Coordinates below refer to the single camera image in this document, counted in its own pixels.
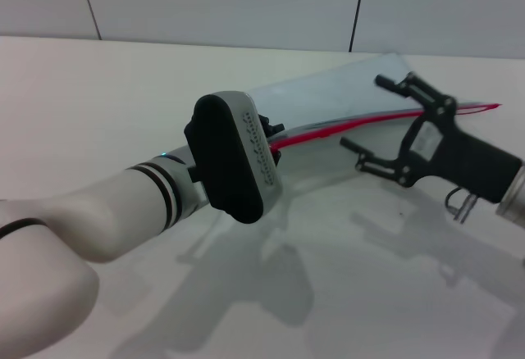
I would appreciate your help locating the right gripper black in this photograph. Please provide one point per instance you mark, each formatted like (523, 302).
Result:
(459, 158)

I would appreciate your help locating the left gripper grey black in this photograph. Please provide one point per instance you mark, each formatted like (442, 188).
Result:
(199, 189)

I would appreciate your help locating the red-edged transparent document bag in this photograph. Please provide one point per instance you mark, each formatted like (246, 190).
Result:
(328, 88)

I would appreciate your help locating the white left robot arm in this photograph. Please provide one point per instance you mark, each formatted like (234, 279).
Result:
(102, 219)

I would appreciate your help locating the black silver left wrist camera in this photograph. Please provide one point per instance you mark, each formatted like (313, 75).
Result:
(229, 158)

